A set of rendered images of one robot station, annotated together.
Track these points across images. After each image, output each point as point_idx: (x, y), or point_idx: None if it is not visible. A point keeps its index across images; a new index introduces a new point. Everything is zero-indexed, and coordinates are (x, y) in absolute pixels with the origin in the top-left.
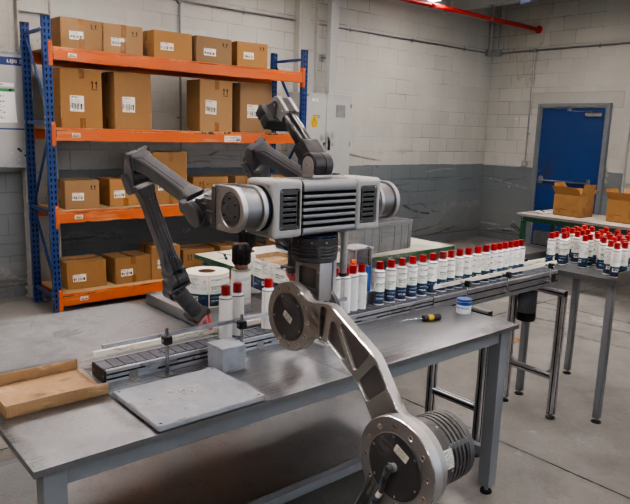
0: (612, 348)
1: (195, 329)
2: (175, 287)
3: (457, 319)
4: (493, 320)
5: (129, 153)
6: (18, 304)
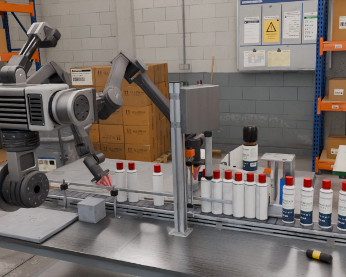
0: None
1: (91, 186)
2: (82, 155)
3: None
4: None
5: (42, 65)
6: (305, 161)
